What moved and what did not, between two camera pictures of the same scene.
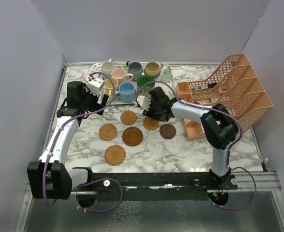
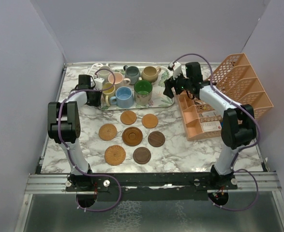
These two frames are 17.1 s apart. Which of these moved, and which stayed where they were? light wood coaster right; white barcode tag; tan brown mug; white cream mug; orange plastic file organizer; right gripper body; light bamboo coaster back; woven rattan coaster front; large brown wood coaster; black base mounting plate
Moved: right gripper body; white cream mug; tan brown mug
Stayed: woven rattan coaster front; orange plastic file organizer; black base mounting plate; light bamboo coaster back; light wood coaster right; white barcode tag; large brown wood coaster
